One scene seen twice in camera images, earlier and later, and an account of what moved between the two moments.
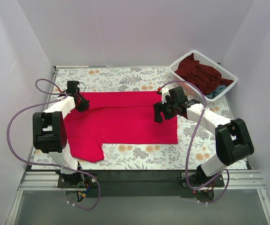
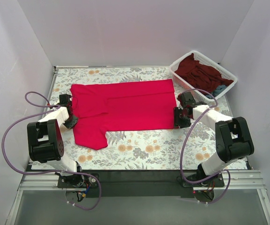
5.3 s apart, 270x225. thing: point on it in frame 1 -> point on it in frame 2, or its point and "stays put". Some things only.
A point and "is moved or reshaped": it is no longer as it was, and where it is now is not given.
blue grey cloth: x=219 y=89 stays put
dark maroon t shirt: x=207 y=78 stays put
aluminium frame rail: x=236 y=180 stays put
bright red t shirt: x=121 y=117 is moved or reshaped
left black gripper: x=83 y=104 -> x=71 y=120
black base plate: x=138 y=183 stays put
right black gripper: x=158 y=113 -> x=178 y=117
